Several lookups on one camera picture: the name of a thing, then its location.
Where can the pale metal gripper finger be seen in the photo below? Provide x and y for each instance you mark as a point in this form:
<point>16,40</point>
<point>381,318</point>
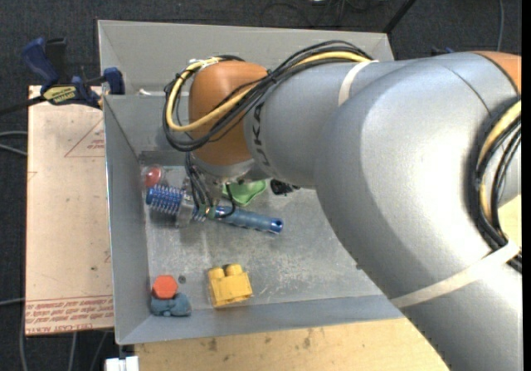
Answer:
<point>187,205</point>
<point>185,219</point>

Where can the blue ribbed toy tool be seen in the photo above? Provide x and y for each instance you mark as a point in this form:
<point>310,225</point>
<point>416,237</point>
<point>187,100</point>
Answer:
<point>253,221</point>

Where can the green toy shape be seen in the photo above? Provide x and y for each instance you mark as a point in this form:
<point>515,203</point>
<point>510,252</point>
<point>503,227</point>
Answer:
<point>248,191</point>

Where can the red ball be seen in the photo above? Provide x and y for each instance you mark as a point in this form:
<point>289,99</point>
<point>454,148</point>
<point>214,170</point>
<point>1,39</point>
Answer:
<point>153,177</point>

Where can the orange hexagonal toy nut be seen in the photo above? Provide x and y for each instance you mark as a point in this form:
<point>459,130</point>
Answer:
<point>164,287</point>

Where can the yellow toy brick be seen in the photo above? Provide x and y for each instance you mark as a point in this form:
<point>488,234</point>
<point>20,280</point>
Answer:
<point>230,286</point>

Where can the grey metal bin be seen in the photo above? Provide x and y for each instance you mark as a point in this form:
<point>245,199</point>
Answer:
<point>265,261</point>

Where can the blue-grey lump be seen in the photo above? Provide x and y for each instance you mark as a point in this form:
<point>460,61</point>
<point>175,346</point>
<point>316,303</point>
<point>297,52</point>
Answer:
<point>174,307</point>

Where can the brown cardboard board, red print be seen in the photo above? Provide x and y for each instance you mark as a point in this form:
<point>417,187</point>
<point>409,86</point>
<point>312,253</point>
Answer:
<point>66,211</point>

